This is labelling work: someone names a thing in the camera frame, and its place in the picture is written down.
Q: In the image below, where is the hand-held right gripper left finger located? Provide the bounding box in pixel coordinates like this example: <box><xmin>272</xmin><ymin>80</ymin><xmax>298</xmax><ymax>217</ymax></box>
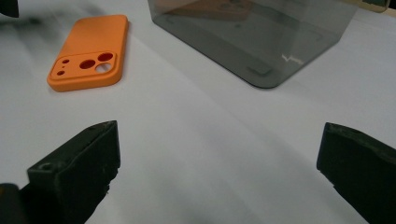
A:
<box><xmin>27</xmin><ymin>120</ymin><xmax>121</xmax><ymax>224</ymax></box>

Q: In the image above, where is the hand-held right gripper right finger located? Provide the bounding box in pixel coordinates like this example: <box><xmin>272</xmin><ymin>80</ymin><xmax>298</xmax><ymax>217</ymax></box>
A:
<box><xmin>316</xmin><ymin>121</ymin><xmax>396</xmax><ymax>224</ymax></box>

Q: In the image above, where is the orange phone case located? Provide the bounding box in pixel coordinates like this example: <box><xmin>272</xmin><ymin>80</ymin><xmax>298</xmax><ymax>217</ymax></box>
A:
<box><xmin>46</xmin><ymin>14</ymin><xmax>130</xmax><ymax>93</ymax></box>

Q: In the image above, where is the grey transparent storage box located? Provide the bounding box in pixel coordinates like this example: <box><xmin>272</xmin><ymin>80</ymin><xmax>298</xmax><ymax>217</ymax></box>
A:
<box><xmin>147</xmin><ymin>0</ymin><xmax>390</xmax><ymax>90</ymax></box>

